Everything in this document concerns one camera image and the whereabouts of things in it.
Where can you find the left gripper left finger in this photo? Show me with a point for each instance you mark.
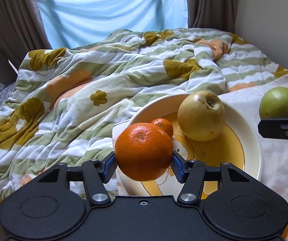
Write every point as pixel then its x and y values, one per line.
pixel 96 174

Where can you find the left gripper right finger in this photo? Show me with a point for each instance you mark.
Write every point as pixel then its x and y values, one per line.
pixel 191 173

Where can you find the green apple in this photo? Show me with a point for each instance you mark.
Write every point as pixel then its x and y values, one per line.
pixel 280 102

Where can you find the large orange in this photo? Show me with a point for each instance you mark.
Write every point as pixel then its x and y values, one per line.
pixel 143 152

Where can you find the yellow apple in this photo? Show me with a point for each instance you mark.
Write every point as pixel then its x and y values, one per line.
pixel 201 116

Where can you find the small mandarin front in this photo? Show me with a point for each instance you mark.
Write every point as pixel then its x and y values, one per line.
pixel 165 125

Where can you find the white floral tablecloth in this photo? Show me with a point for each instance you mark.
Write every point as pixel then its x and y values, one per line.
pixel 246 99

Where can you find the cream yellow duck plate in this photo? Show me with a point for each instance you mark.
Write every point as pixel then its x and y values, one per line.
pixel 237 144

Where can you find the striped floral quilt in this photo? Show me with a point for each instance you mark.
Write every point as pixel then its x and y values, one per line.
pixel 65 102

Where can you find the right brown curtain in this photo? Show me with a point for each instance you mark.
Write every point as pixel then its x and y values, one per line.
pixel 217 14

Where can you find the brown curtain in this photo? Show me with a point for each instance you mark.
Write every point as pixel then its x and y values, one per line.
pixel 21 29
pixel 217 14

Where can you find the light blue window sheet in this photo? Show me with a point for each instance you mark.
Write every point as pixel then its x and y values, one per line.
pixel 74 23

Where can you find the left brown curtain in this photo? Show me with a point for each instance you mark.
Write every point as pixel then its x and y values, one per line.
pixel 21 29

